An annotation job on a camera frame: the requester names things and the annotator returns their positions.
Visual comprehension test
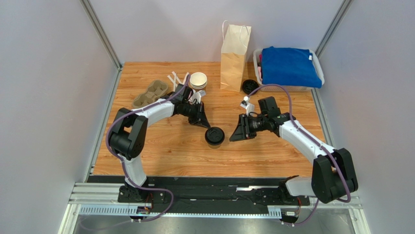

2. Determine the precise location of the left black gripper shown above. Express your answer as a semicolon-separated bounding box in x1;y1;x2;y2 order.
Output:
181;101;210;129

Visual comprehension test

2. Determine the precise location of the black plastic cup lid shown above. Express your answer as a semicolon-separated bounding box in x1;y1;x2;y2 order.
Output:
205;127;225;143

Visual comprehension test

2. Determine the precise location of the single paper coffee cup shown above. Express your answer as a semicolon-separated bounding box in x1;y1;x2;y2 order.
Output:
207;141;222;149

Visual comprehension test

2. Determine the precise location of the stack of paper cups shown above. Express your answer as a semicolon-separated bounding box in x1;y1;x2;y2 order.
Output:
189;72;208;92

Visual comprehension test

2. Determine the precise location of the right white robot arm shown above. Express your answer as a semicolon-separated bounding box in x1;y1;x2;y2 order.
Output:
229;97;358;204

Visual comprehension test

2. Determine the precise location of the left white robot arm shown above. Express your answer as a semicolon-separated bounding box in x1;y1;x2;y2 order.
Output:
106;85;210;201

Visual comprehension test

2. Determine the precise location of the white wrapped straw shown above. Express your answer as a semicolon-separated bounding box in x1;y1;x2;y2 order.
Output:
172;71;182;85
167;74;177;91
182;72;190;85

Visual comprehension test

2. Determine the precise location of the stack of black lids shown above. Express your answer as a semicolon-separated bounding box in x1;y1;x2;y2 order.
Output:
241;79;259;95

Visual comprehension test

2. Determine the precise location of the cardboard cup carrier tray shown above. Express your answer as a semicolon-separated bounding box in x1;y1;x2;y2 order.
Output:
132;80;169;109

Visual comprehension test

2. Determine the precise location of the blue folded towel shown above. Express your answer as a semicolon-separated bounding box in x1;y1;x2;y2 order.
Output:
261;46;323;89

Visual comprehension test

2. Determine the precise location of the white plastic basket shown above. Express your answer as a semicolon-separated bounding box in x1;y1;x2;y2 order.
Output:
253;48;325;92

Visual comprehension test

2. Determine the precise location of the brown paper bag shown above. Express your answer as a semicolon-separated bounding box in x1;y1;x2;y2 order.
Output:
220;20;251;92

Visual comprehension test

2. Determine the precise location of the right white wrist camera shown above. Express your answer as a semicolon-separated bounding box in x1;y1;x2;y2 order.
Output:
240;96;255;116

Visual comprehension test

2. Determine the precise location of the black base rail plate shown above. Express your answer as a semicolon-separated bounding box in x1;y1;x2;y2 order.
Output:
87;175;344;215

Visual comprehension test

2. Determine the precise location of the white slotted cable duct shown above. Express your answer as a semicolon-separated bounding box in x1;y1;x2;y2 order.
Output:
78;204;283;219

